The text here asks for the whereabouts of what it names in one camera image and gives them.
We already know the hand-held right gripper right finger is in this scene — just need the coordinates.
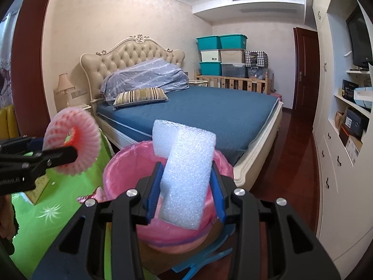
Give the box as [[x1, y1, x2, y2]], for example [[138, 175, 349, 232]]
[[211, 161, 341, 280]]

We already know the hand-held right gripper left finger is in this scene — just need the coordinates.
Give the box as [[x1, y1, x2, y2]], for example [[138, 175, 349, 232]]
[[31, 162, 164, 280]]

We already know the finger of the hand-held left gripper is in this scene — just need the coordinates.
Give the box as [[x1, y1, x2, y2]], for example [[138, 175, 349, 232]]
[[0, 136, 44, 154], [28, 146, 79, 171]]

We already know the pink foam fruit net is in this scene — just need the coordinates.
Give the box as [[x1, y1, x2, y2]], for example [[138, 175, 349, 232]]
[[44, 107, 102, 176]]

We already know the angled white foam piece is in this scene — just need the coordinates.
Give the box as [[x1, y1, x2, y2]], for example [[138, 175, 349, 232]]
[[152, 119, 217, 229]]

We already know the pink lined waste bin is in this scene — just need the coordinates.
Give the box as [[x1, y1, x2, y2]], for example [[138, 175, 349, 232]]
[[103, 140, 234, 254]]

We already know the person's left hand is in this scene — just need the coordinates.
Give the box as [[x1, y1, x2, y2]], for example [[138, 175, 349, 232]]
[[0, 195, 19, 251]]

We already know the bed with blue mattress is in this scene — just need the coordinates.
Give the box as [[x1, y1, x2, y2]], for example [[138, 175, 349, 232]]
[[90, 101, 284, 191]]

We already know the green printed tablecloth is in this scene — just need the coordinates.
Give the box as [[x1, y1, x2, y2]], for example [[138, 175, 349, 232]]
[[9, 128, 117, 280]]

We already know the blue plastic object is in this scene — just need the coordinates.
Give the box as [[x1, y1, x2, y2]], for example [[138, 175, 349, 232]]
[[172, 230, 234, 280]]

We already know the beige table lamp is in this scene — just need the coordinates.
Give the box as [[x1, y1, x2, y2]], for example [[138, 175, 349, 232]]
[[53, 73, 76, 108]]

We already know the patterned lace curtain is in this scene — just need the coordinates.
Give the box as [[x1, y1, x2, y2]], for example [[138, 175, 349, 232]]
[[0, 12, 18, 108]]

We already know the blue bed mattress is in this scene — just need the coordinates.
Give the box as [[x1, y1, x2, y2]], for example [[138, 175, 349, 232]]
[[96, 86, 279, 159]]

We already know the striped pillow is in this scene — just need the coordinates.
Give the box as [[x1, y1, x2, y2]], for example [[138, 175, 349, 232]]
[[113, 87, 169, 110]]

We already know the grey striped duvet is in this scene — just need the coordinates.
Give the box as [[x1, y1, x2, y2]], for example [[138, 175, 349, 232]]
[[100, 58, 189, 102]]

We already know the grey clear storage box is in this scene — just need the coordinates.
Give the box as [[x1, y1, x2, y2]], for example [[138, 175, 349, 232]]
[[221, 63, 247, 78]]

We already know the teal storage box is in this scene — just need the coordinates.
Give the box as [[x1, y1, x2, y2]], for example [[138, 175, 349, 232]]
[[196, 36, 222, 51], [219, 34, 248, 49], [200, 61, 223, 76]]

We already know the beige tufted headboard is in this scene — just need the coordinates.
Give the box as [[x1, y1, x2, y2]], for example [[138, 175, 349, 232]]
[[80, 34, 186, 105]]

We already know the small clear storage box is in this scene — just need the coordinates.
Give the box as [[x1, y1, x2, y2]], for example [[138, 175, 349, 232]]
[[248, 67, 268, 79]]

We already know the white built-in wardrobe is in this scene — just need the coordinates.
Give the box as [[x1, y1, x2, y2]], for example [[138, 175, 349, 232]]
[[312, 0, 373, 269]]

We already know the cream storage box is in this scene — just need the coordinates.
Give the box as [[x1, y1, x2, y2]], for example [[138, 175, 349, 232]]
[[200, 49, 222, 63]]

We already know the beige translucent storage box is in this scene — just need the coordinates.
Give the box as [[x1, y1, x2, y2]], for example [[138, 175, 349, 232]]
[[220, 49, 246, 64]]

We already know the checkered fabric bag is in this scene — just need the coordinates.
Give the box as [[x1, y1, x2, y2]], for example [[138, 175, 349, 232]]
[[245, 51, 269, 68]]

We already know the dark brown door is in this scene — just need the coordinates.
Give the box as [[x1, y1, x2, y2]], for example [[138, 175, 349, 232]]
[[293, 27, 319, 111]]

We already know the black box on shelf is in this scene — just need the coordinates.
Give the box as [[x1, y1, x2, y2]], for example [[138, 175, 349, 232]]
[[342, 79, 359, 100]]

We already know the white blue carton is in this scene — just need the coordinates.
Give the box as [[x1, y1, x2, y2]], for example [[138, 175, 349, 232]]
[[353, 87, 373, 102]]

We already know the black television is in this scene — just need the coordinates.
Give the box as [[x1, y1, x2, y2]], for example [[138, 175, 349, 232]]
[[346, 6, 373, 67]]

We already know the dark wood door frame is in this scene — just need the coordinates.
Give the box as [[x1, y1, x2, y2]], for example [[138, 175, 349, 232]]
[[10, 0, 63, 137]]

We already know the wooden crib rail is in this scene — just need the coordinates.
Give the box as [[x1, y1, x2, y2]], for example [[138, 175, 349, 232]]
[[195, 74, 277, 94]]

